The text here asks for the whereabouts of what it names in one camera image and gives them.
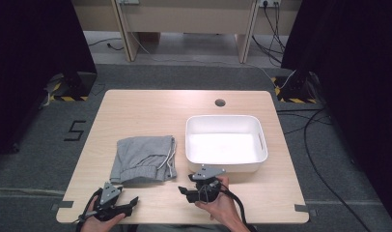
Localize beige wooden desk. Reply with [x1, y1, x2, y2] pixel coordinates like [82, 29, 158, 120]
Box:
[72, 0, 303, 64]

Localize grey pants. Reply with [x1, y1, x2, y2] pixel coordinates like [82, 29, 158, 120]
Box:
[109, 134, 179, 185]

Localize long black floor cable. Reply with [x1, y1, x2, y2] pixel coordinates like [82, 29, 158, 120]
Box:
[302, 108, 373, 232]

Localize black stand base hazard tape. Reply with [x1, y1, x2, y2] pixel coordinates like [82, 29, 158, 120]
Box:
[43, 70, 98, 102]
[270, 71, 319, 104]

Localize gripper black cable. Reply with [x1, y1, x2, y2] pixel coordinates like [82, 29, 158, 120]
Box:
[74, 188, 101, 232]
[218, 188, 258, 232]

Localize short black floor cable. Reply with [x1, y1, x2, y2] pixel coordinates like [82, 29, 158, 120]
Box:
[89, 37, 125, 52]

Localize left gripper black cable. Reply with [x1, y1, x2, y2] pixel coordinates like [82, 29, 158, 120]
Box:
[74, 188, 101, 232]

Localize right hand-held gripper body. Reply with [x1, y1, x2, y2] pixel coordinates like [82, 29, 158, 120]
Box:
[187, 164, 227, 204]

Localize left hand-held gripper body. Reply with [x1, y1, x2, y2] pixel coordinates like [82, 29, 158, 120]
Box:
[92, 182, 128, 222]

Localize white plastic basket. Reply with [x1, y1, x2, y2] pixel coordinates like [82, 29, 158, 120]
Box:
[184, 114, 269, 174]

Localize person's right hand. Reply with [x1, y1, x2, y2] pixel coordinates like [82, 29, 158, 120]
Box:
[194, 175, 240, 227]

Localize person's left hand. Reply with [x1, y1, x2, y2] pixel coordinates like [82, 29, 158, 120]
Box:
[79, 196, 126, 232]

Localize bundle of black wall cables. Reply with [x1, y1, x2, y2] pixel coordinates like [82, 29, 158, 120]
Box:
[251, 1, 287, 68]

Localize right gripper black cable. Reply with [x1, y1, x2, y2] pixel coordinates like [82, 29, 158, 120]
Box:
[218, 188, 258, 232]

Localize black curtain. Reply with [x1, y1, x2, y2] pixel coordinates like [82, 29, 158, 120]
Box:
[0, 0, 100, 162]
[280, 0, 392, 223]

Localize white wall socket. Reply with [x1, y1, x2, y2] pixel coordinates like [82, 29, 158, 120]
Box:
[259, 0, 282, 9]

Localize grey floor tape piece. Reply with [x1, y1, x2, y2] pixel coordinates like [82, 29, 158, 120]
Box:
[294, 204, 318, 217]
[50, 200, 75, 212]

